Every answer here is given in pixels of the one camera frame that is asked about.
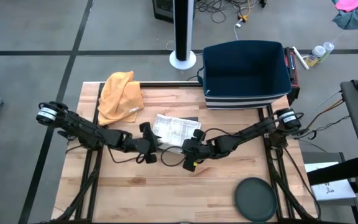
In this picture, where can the black padded bar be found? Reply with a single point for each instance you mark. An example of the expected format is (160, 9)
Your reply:
(337, 171)

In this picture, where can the yellow power plug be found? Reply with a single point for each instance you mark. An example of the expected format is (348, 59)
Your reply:
(243, 17)

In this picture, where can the white black tower fan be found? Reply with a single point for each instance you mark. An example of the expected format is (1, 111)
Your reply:
(182, 31)

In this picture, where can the pink cloth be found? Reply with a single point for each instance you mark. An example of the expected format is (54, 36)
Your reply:
(350, 4)

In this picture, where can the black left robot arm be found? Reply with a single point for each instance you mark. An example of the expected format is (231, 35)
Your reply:
(82, 127)

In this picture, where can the yellow towel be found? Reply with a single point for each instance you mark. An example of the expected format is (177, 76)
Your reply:
(120, 96)

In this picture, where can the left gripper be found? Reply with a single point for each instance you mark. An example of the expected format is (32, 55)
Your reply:
(141, 146)

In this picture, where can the black metal table rail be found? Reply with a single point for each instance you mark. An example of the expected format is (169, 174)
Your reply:
(166, 84)

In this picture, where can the white cloth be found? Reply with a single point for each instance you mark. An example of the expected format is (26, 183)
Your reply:
(176, 130)

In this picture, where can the green bottle white cap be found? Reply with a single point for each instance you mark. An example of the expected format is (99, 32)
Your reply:
(328, 47)

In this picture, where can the navy white striped fabric bin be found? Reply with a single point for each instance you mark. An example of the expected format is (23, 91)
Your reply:
(244, 68)

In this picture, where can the dark green round plate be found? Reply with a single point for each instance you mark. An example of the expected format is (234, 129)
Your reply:
(255, 199)

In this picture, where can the white printed box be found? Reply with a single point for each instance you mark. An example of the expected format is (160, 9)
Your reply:
(331, 189)

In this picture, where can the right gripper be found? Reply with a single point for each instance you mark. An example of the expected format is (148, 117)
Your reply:
(207, 147)

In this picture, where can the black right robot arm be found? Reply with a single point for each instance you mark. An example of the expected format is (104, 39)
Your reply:
(253, 130)

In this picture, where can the red black tool case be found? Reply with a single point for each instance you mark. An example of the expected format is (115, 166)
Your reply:
(294, 71)

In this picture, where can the white plastic tube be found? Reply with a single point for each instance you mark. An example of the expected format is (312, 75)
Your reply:
(300, 57)

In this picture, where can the black box on floor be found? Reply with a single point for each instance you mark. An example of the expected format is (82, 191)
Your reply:
(163, 11)

